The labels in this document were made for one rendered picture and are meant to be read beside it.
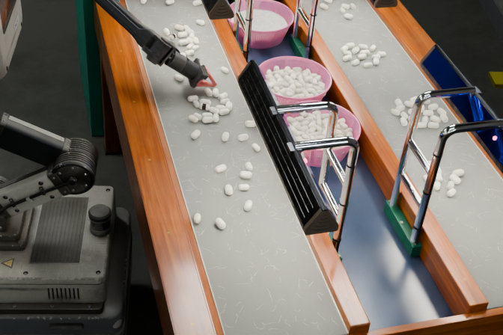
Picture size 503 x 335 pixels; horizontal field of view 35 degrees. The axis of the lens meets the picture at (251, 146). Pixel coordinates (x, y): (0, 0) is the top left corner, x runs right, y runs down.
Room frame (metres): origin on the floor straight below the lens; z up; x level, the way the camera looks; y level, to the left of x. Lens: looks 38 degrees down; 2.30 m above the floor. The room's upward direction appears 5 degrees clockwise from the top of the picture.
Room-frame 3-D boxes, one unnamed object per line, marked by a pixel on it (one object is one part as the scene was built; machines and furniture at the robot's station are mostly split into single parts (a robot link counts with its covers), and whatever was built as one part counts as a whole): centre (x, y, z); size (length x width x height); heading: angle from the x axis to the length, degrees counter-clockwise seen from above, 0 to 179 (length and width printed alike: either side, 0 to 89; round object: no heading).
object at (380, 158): (2.25, -0.33, 0.71); 1.81 x 0.05 x 0.11; 18
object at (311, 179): (1.60, -0.08, 1.08); 0.62 x 0.08 x 0.07; 18
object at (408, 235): (1.75, -0.53, 0.90); 0.20 x 0.19 x 0.45; 18
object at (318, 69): (2.35, -0.12, 0.72); 0.27 x 0.27 x 0.10
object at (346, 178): (1.62, -0.15, 0.90); 0.20 x 0.19 x 0.45; 18
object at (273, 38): (2.77, 0.01, 0.72); 0.27 x 0.27 x 0.10
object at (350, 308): (2.15, -0.02, 0.71); 1.81 x 0.05 x 0.11; 18
